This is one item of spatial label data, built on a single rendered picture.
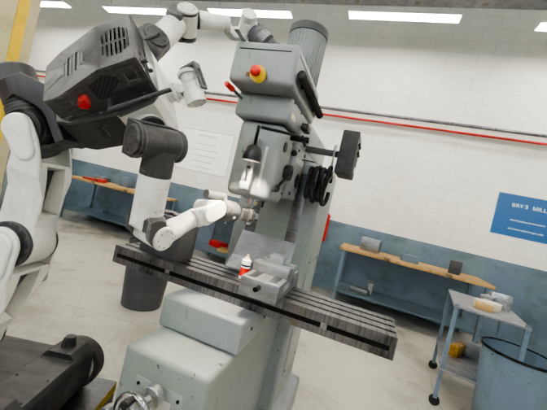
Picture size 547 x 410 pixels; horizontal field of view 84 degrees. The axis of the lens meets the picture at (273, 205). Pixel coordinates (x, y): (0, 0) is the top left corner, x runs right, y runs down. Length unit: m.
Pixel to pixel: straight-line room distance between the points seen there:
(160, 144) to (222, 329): 0.67
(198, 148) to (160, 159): 5.64
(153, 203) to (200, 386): 0.56
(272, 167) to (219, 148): 5.08
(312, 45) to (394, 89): 4.31
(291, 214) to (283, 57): 0.81
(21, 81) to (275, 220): 1.18
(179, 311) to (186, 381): 0.27
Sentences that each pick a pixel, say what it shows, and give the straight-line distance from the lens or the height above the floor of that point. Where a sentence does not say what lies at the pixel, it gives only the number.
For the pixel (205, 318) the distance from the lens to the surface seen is 1.21.
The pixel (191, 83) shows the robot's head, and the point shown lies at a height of 1.63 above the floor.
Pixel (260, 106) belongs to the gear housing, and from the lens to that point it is 1.29.
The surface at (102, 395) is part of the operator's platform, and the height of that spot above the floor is 0.40.
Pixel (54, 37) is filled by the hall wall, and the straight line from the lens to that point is 10.25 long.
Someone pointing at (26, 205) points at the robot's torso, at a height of 1.14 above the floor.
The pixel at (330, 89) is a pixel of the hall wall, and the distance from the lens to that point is 5.98.
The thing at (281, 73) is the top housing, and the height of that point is 1.77.
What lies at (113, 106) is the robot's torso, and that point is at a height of 1.47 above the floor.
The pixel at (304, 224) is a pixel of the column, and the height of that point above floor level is 1.23.
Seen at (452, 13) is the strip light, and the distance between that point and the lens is 5.42.
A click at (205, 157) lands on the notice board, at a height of 1.84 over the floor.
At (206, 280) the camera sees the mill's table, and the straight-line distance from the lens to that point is 1.33.
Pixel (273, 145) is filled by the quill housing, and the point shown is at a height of 1.54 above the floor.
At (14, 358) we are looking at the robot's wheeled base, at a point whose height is 0.57.
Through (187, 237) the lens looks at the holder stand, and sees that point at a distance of 1.45.
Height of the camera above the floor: 1.33
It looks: 1 degrees down
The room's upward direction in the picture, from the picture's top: 13 degrees clockwise
